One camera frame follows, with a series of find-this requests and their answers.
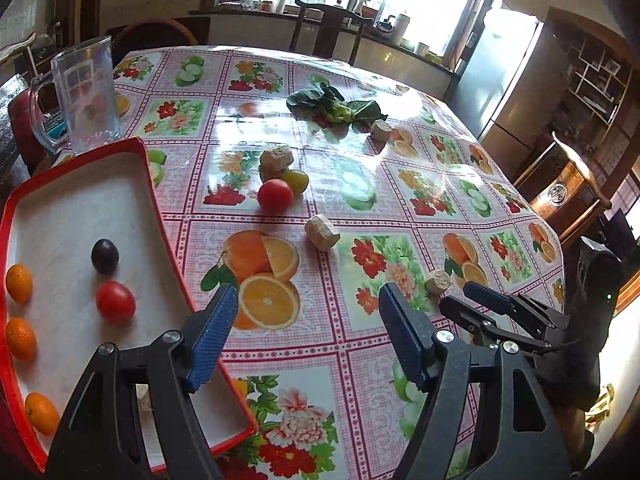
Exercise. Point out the wooden side chair right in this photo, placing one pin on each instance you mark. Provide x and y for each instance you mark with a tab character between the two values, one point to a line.
572	199

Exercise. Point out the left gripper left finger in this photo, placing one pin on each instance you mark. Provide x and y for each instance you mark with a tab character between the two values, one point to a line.
100	436

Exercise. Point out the dark wooden far chair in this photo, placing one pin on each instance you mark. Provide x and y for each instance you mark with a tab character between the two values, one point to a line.
329	29

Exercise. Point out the wooden shelf cabinet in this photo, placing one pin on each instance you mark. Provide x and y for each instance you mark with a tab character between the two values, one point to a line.
598	115

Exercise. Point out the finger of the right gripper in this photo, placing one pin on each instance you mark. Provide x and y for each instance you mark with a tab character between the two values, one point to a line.
538	320
484	329

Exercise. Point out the white cup on sill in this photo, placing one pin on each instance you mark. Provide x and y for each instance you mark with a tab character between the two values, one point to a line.
401	24

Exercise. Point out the green leafy vegetable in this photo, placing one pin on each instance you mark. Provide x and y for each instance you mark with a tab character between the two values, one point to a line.
325	106

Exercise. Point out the floral fruit tablecloth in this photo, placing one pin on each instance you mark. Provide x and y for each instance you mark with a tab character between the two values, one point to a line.
309	351

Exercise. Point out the dark purple plum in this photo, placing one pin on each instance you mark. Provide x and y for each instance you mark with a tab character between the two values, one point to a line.
105	256

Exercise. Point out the orange mandarin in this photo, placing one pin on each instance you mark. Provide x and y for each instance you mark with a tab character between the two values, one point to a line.
19	283
21	339
42	413

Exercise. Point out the red rimmed white tray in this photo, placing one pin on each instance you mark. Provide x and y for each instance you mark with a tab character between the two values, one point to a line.
50	225

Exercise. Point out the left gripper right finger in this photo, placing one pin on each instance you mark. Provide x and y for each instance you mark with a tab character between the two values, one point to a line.
516	435

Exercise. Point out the teal box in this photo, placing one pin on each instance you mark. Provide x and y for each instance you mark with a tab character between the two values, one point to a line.
54	125

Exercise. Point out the silver refrigerator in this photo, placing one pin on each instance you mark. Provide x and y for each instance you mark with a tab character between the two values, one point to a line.
504	42

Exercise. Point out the pink thermos bottle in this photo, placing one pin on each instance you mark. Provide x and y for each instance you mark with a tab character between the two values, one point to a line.
31	151

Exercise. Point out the red tomato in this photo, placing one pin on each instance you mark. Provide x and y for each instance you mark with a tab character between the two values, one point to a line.
275	196
115	303

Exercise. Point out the round back wooden chair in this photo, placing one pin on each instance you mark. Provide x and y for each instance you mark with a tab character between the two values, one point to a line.
151	34

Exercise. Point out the yellow-green tomato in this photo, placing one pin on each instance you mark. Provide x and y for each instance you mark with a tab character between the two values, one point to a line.
297	181

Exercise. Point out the clear glass mug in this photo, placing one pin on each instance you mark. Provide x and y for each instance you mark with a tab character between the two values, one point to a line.
82	76

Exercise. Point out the red tomato in tray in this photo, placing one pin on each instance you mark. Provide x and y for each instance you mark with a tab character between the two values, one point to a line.
115	303

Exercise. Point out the wooden chair with cushion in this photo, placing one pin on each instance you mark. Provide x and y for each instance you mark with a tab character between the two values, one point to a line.
17	59

